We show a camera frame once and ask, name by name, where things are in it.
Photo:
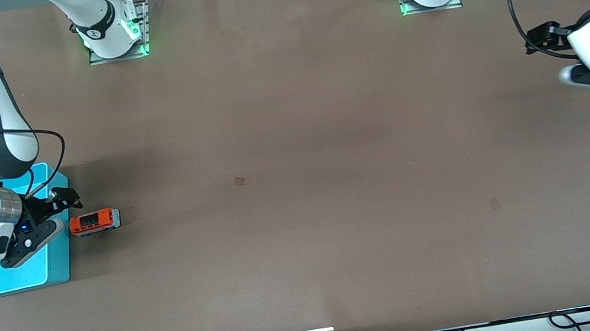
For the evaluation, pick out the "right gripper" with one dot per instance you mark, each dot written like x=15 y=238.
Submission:
x=40 y=208

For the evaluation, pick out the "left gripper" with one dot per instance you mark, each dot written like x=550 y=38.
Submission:
x=550 y=37

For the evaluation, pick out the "orange toy bus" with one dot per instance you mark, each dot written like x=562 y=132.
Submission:
x=92 y=222

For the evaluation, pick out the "blue plastic box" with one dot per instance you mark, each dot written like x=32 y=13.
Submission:
x=59 y=255

